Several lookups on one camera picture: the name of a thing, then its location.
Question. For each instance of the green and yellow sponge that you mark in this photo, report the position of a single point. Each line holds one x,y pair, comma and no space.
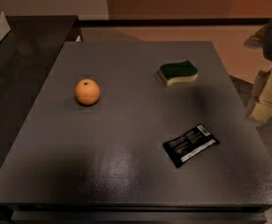
180,72

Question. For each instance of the black snack packet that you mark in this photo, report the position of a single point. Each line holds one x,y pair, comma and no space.
186,146

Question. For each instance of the orange fruit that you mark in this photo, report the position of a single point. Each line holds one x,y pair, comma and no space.
87,92

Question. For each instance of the dark side table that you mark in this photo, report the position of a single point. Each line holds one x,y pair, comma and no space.
27,54

